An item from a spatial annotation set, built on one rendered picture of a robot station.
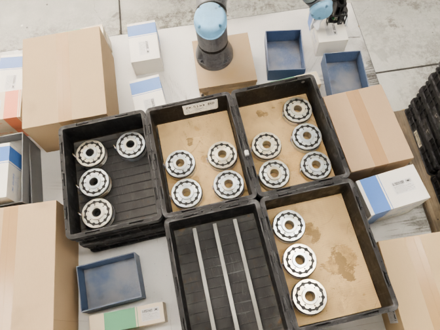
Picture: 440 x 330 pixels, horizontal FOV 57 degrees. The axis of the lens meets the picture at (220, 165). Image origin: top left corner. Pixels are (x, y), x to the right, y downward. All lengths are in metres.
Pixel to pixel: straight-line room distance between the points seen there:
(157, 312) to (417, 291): 0.79
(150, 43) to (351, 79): 0.84
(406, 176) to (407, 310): 0.41
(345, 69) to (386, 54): 1.05
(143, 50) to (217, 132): 0.51
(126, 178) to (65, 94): 0.39
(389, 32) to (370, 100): 1.43
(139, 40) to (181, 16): 1.16
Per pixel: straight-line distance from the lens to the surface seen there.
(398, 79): 2.76
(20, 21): 3.26
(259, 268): 1.32
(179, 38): 1.89
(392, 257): 1.38
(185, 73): 1.78
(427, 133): 2.28
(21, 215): 1.46
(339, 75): 1.79
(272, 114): 1.51
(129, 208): 1.41
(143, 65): 1.76
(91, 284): 1.53
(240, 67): 1.68
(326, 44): 1.79
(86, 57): 1.66
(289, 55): 1.82
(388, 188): 1.42
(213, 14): 1.54
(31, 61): 1.74
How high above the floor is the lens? 2.14
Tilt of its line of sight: 67 degrees down
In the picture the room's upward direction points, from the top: 7 degrees counter-clockwise
